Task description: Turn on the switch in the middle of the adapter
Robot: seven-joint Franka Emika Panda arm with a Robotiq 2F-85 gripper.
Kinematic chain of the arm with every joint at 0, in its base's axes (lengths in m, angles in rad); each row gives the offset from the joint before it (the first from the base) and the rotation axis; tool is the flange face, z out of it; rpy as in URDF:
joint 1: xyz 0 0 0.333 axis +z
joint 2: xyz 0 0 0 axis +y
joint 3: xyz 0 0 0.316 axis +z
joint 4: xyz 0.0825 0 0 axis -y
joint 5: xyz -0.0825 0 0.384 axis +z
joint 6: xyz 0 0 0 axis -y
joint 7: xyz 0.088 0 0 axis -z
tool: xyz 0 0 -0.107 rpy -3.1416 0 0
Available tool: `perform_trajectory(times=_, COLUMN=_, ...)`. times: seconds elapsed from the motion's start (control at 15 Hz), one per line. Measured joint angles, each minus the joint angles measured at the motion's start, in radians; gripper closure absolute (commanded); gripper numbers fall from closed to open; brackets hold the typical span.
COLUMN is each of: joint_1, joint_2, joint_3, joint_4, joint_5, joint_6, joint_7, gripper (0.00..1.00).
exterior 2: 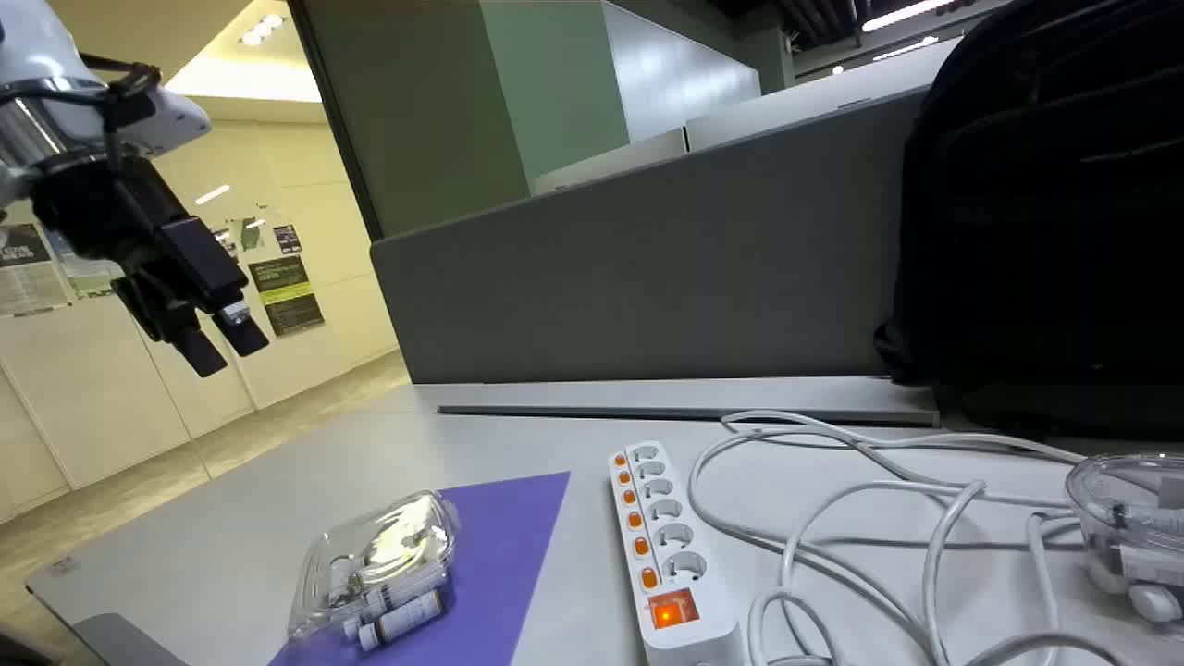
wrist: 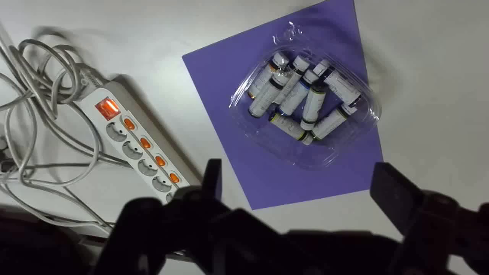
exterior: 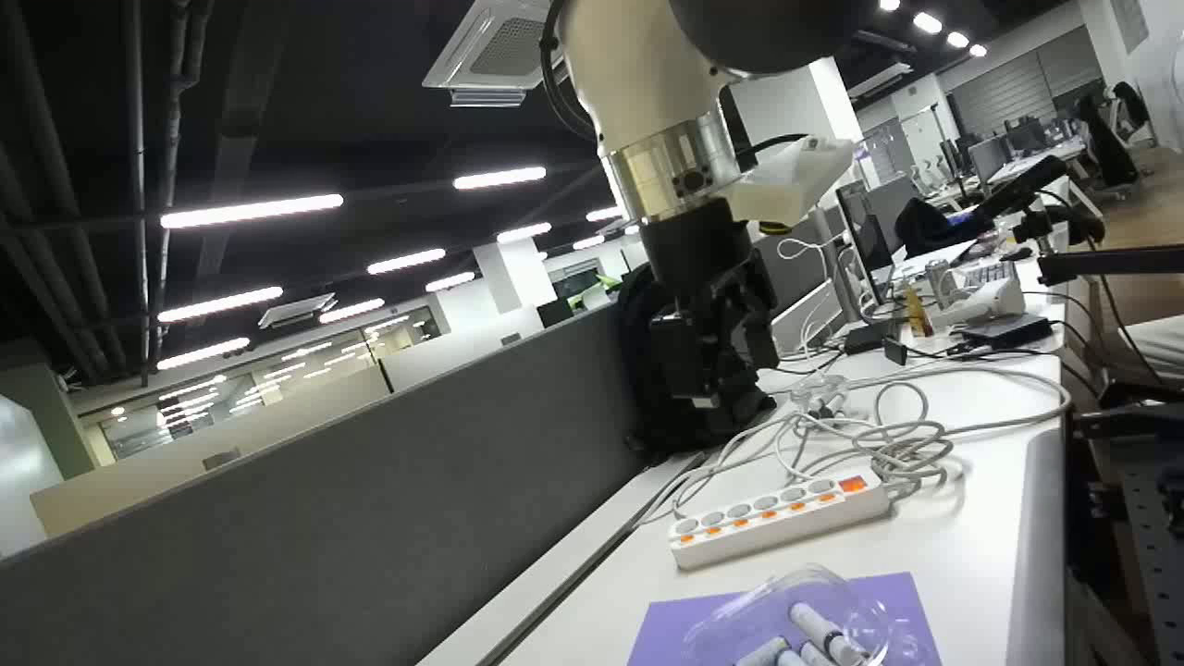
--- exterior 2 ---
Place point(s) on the clear plastic container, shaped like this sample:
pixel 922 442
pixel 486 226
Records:
pixel 1140 529

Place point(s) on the purple paper sheet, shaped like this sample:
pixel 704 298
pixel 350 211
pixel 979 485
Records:
pixel 504 542

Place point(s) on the green pillar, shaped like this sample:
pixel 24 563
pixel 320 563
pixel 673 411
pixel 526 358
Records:
pixel 467 97

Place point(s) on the white power strip orange switches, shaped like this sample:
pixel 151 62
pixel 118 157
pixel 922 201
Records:
pixel 669 557

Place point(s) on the black backpack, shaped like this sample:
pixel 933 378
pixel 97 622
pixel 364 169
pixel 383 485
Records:
pixel 1050 210

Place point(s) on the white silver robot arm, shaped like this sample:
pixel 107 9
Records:
pixel 51 85

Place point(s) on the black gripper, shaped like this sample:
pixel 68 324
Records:
pixel 135 236

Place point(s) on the grey desk partition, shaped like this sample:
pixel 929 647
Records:
pixel 642 261

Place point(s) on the clear plastic case white parts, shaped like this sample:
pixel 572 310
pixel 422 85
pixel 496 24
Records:
pixel 374 576

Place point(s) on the dark wall poster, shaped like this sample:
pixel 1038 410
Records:
pixel 295 317
pixel 279 270

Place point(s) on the ceiling light panel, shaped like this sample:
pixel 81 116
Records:
pixel 264 28

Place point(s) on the ceiling light strip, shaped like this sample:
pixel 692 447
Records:
pixel 907 13

